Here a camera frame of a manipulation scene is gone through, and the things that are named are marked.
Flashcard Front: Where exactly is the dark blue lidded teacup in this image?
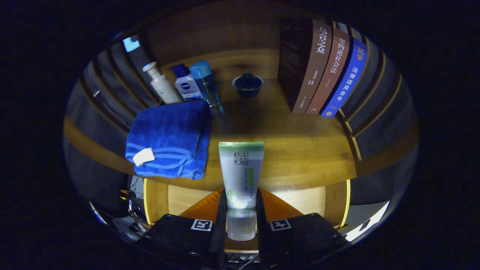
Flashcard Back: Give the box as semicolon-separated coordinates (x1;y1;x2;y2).
231;72;264;99

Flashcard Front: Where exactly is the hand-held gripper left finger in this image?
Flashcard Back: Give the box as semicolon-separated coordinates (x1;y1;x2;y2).
137;187;227;270

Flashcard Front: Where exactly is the white pump bottle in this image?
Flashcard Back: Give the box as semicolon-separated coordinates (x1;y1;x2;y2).
142;61;183;105

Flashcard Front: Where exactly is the black backdrop cloth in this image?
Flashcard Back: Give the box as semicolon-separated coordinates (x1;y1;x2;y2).
64;34;419;225

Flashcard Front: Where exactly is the white bottle with blue cap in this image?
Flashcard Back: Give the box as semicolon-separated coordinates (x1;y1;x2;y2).
171;64;204;102

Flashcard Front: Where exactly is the reddish brown book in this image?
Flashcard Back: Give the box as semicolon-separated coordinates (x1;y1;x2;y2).
306;28;351;115

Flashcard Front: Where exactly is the slim teal bottle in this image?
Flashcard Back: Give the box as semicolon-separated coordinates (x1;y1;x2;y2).
189;60;225;115

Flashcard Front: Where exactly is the blue book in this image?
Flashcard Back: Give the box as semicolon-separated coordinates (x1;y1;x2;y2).
321;37;369;118

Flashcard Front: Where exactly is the white tube with green end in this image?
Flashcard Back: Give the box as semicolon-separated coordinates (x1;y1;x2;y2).
219;141;265;241

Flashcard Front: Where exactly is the folded blue towel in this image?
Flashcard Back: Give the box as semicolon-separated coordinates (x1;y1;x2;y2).
125;99;212;180

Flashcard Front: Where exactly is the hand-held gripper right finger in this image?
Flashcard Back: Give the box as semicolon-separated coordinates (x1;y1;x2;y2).
256;187;347;269

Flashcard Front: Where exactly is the wooden countertop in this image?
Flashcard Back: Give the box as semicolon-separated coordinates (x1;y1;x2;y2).
63;49;419;192

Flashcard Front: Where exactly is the dark brown book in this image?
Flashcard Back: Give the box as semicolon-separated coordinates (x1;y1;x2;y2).
277;18;333;114

